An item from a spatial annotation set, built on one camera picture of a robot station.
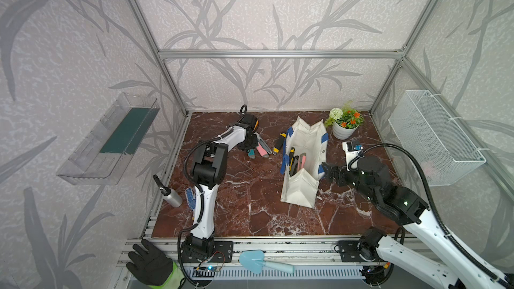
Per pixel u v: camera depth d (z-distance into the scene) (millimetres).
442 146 617
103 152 645
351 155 605
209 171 585
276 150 1015
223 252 727
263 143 1050
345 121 990
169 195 778
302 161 966
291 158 983
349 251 737
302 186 801
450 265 422
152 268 699
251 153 1012
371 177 488
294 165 963
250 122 860
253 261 719
